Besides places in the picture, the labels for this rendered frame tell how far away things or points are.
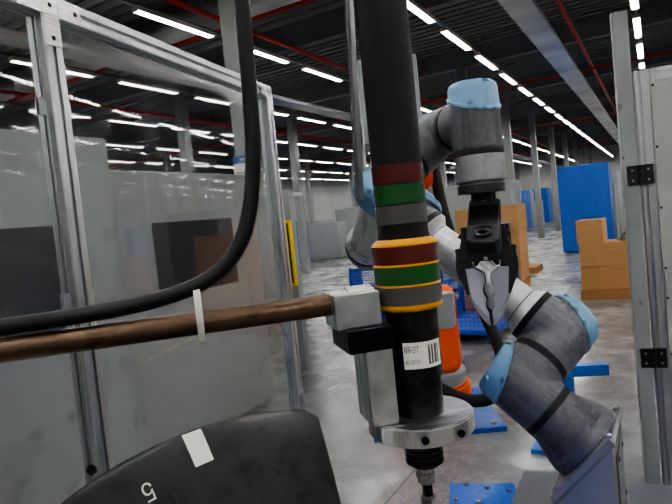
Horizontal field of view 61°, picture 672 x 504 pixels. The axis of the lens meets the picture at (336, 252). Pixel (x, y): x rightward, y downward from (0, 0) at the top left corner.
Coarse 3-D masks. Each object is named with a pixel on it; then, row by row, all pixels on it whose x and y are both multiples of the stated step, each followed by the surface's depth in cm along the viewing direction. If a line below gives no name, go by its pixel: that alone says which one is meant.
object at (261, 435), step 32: (256, 416) 52; (288, 416) 53; (160, 448) 47; (224, 448) 48; (256, 448) 49; (288, 448) 50; (320, 448) 50; (96, 480) 44; (128, 480) 45; (160, 480) 45; (192, 480) 46; (224, 480) 46; (256, 480) 46; (288, 480) 47; (320, 480) 48
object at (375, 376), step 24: (336, 312) 35; (360, 312) 35; (336, 336) 37; (360, 336) 34; (384, 336) 35; (360, 360) 36; (384, 360) 35; (360, 384) 37; (384, 384) 35; (360, 408) 38; (384, 408) 36; (456, 408) 37; (384, 432) 35; (408, 432) 34; (432, 432) 34; (456, 432) 35
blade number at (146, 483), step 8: (144, 480) 45; (152, 480) 45; (136, 488) 44; (144, 488) 44; (152, 488) 45; (160, 488) 45; (136, 496) 44; (144, 496) 44; (152, 496) 44; (160, 496) 44
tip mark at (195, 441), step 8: (192, 432) 49; (200, 432) 49; (184, 440) 48; (192, 440) 48; (200, 440) 48; (192, 448) 48; (200, 448) 48; (208, 448) 48; (192, 456) 47; (200, 456) 47; (208, 456) 47; (200, 464) 47
